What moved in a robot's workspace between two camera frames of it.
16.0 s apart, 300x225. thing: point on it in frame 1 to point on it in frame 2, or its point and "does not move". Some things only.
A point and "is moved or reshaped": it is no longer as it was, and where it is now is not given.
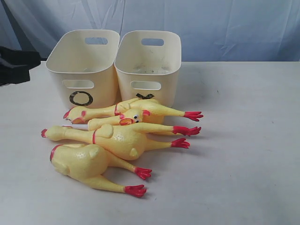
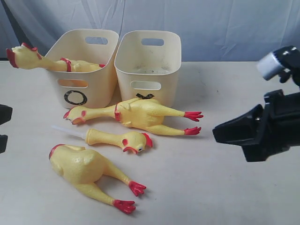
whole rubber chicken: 121,142 to 23,56
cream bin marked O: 82,63 does not move
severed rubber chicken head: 131,116 to 131,141
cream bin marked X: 148,63 does not move
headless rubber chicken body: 89,162 is moved or reshaped
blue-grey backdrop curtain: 210,30 does not move
